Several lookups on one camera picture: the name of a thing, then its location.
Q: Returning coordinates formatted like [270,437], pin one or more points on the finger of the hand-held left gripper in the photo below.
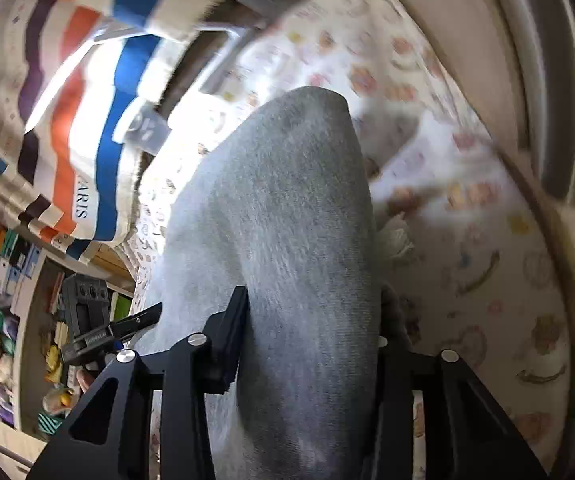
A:
[140,319]

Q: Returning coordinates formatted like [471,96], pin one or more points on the bear printed bed sheet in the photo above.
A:
[492,260]

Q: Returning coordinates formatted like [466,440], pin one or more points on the stainless steel thermos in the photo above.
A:
[552,85]

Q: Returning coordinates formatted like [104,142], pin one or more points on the clear plastic cup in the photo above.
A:
[142,130]

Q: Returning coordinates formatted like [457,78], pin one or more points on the wooden shelf unit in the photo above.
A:
[467,35]

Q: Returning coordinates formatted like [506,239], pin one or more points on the white storage shelf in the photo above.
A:
[32,280]

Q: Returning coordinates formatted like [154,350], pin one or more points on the striped cloth curtain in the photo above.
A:
[82,110]

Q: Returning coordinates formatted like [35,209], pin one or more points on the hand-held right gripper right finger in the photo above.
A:
[395,375]

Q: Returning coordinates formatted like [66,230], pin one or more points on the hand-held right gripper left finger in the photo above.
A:
[230,350]

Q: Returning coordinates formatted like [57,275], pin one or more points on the grey sweat pants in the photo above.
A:
[277,240]

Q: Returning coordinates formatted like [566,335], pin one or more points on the person's left hand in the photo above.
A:
[86,381]

